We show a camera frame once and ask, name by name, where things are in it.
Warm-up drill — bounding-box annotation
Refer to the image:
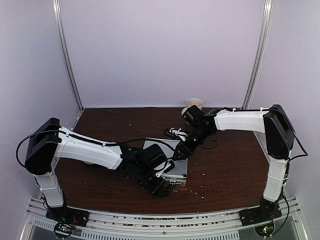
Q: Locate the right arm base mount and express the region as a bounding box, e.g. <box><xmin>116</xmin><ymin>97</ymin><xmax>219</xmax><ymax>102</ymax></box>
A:
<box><xmin>239</xmin><ymin>206</ymin><xmax>282</xmax><ymax>227</ymax></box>

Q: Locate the right aluminium frame post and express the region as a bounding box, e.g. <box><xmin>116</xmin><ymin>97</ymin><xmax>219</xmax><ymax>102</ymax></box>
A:
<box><xmin>241</xmin><ymin>0</ymin><xmax>274</xmax><ymax>110</ymax></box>

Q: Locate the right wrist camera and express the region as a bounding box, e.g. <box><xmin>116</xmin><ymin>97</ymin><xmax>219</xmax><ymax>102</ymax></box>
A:
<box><xmin>182</xmin><ymin>105</ymin><xmax>205</xmax><ymax>127</ymax></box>

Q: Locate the green plate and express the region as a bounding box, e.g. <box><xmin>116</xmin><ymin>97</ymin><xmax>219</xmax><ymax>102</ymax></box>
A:
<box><xmin>83</xmin><ymin>161</ymin><xmax>95</xmax><ymax>165</ymax></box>

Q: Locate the aluminium front rail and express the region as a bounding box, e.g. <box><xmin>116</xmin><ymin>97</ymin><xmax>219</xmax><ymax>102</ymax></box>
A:
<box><xmin>17</xmin><ymin>197</ymin><xmax>310</xmax><ymax>240</ymax></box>

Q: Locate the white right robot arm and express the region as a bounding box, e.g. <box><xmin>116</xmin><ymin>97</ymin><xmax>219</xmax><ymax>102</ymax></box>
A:
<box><xmin>173</xmin><ymin>104</ymin><xmax>300</xmax><ymax>221</ymax></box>

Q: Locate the aluminium poker case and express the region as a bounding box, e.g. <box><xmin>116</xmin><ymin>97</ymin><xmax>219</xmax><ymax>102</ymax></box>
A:
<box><xmin>143</xmin><ymin>138</ymin><xmax>188</xmax><ymax>186</ymax></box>

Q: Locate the cream ceramic mug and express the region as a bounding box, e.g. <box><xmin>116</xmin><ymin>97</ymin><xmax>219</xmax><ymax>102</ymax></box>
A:
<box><xmin>181</xmin><ymin>98</ymin><xmax>204</xmax><ymax>116</ymax></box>

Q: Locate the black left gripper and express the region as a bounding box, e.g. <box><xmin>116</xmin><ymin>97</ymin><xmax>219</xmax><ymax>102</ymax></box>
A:
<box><xmin>134</xmin><ymin>164</ymin><xmax>170</xmax><ymax>198</ymax></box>

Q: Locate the left circuit board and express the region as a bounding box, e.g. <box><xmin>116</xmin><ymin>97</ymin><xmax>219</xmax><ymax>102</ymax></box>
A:
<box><xmin>53</xmin><ymin>222</ymin><xmax>75</xmax><ymax>239</ymax></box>

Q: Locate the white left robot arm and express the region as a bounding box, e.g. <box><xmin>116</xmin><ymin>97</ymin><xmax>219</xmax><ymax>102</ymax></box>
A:
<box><xmin>17</xmin><ymin>117</ymin><xmax>174</xmax><ymax>222</ymax></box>

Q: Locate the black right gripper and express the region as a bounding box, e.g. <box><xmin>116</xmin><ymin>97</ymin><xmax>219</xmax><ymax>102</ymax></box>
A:
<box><xmin>172</xmin><ymin>127</ymin><xmax>212</xmax><ymax>161</ymax></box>

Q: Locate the circuit board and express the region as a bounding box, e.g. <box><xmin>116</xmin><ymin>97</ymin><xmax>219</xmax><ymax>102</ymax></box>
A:
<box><xmin>53</xmin><ymin>222</ymin><xmax>75</xmax><ymax>239</ymax></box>
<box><xmin>254</xmin><ymin>223</ymin><xmax>275</xmax><ymax>238</ymax></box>

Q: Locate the right circuit board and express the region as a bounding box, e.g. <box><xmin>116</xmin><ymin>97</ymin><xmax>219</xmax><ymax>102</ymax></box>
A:
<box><xmin>254</xmin><ymin>223</ymin><xmax>275</xmax><ymax>238</ymax></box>

